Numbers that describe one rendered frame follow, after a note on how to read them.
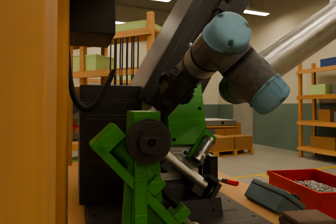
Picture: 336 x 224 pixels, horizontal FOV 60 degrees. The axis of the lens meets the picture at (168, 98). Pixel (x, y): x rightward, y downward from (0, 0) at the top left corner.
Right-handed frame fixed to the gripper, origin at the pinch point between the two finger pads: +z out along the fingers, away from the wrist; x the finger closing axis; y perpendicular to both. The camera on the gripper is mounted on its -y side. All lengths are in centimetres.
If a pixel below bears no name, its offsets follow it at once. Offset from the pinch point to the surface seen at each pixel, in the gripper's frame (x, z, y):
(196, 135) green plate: -13.5, 2.6, -1.4
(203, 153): -17.3, -0.9, -5.3
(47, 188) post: 2, -56, -34
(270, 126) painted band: -287, 639, 445
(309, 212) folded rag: -42.6, -12.9, -2.8
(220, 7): 6.4, -5.1, 32.0
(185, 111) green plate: -6.7, 2.5, 1.8
